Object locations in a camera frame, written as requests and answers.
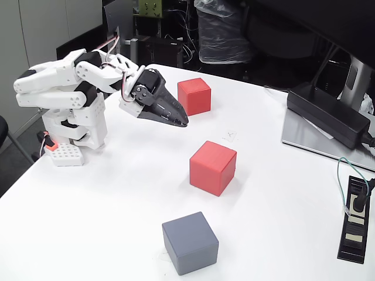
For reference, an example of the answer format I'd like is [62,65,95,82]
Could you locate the red cube block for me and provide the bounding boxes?
[189,140,237,197]
[177,77,212,117]

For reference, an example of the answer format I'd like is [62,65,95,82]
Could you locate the grey cube block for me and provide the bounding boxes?
[161,211,220,276]

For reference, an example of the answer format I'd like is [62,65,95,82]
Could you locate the green circuit board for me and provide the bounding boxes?
[138,0,162,18]

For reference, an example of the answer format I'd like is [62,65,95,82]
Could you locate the black low cabinet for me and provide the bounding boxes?
[56,25,104,59]

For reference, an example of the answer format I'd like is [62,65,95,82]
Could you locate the plastic wrapped dark bin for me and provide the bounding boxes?
[193,0,254,64]

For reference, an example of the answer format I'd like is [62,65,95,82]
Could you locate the white grid table clamp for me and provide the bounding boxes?
[43,142,86,167]

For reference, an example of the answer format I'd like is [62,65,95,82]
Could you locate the silver monitor stand base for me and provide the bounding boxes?
[281,108,375,172]

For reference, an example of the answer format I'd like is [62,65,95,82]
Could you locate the black power adapter brick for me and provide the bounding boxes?
[286,81,371,150]

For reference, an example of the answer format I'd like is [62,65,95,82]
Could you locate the black office chair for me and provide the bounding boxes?
[0,115,36,165]

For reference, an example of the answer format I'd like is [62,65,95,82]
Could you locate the black monitor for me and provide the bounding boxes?
[243,0,375,71]

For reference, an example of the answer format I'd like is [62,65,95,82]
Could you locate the silver monitor stand neck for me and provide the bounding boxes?
[339,55,375,112]

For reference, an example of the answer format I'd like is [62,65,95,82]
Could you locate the white crumpled plastic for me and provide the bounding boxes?
[359,93,375,115]

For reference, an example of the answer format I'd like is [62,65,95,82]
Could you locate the black power plug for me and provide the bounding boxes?
[350,177,375,213]

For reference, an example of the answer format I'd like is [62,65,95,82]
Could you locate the black power outlet strip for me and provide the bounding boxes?
[336,175,374,263]

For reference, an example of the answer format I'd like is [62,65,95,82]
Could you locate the red white black servo cable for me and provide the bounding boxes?
[96,33,136,104]

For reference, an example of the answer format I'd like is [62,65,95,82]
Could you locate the silver metal post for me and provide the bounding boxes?
[125,37,139,67]

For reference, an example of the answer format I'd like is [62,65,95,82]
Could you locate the orange cable connector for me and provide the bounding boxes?
[37,131,58,152]

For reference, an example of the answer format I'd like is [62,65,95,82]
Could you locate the thin green cable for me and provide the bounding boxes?
[336,157,370,217]

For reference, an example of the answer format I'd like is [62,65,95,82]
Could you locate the black adapter cable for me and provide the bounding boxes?
[360,131,375,152]

